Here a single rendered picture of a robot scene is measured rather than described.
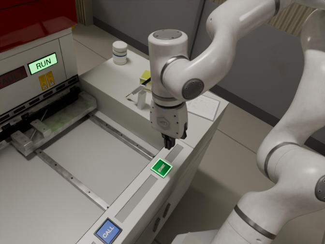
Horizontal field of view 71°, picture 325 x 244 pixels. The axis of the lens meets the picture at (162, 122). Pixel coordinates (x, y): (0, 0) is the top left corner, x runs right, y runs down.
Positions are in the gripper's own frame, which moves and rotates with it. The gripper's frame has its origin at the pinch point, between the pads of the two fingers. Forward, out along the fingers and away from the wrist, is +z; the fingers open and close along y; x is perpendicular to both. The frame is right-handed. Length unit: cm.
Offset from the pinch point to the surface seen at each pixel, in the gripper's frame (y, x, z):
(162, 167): -3.5, 0.4, 14.7
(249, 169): 15, 105, 117
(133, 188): -6.4, -11.6, 14.5
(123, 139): -29.3, 8.0, 21.1
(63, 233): -20.5, -31.9, 25.8
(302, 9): 8, 179, 4
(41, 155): -47, -19, 17
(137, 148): -21.7, 8.0, 22.9
